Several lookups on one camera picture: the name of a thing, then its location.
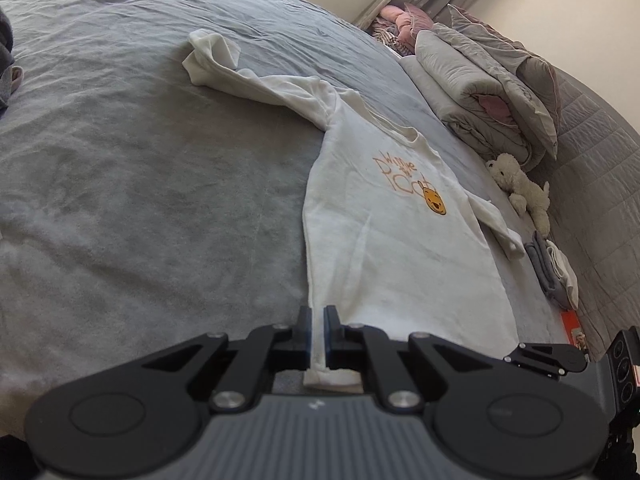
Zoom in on grey quilted headboard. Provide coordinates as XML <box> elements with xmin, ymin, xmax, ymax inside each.
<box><xmin>520</xmin><ymin>65</ymin><xmax>640</xmax><ymax>363</ymax></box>

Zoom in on pink clothes pile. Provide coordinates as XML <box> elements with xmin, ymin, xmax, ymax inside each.
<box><xmin>372</xmin><ymin>2</ymin><xmax>434</xmax><ymax>57</ymax></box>

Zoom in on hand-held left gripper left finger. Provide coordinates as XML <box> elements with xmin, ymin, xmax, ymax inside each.
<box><xmin>142</xmin><ymin>305</ymin><xmax>313</xmax><ymax>413</ymax></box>

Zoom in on folded grey clothes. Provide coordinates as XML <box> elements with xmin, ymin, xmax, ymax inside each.
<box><xmin>523</xmin><ymin>231</ymin><xmax>571</xmax><ymax>309</ymax></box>

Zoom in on grey bed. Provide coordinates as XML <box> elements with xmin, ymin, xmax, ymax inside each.
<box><xmin>0</xmin><ymin>0</ymin><xmax>601</xmax><ymax>461</ymax></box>

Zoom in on dark cloth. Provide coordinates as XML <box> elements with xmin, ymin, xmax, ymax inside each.
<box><xmin>0</xmin><ymin>9</ymin><xmax>24</xmax><ymax>117</ymax></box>

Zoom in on white long-sleeve shirt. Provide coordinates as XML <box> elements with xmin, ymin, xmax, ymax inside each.
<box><xmin>181</xmin><ymin>30</ymin><xmax>527</xmax><ymax>394</ymax></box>

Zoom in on white plush toy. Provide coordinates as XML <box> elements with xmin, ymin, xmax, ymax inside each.
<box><xmin>485</xmin><ymin>152</ymin><xmax>552</xmax><ymax>239</ymax></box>

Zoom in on folded grey quilt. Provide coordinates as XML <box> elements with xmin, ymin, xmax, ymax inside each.
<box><xmin>400</xmin><ymin>29</ymin><xmax>547</xmax><ymax>171</ymax></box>

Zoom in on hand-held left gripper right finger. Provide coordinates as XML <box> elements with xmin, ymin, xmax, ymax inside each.
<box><xmin>324</xmin><ymin>305</ymin><xmax>493</xmax><ymax>413</ymax></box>

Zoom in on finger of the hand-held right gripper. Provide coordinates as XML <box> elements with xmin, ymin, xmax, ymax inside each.
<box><xmin>504</xmin><ymin>342</ymin><xmax>591</xmax><ymax>377</ymax></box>

